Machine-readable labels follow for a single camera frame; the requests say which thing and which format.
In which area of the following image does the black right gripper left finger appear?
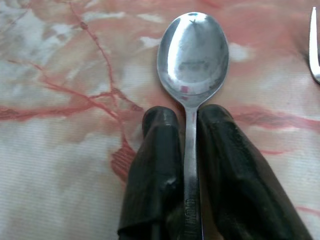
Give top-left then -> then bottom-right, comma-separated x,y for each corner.
117,105 -> 188,240

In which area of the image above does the silver metal fork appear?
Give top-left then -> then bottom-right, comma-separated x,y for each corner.
308,6 -> 320,84

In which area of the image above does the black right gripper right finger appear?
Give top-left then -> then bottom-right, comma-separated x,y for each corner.
195,103 -> 314,240

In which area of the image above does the silver metal spoon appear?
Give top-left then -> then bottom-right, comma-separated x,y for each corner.
156,11 -> 230,240

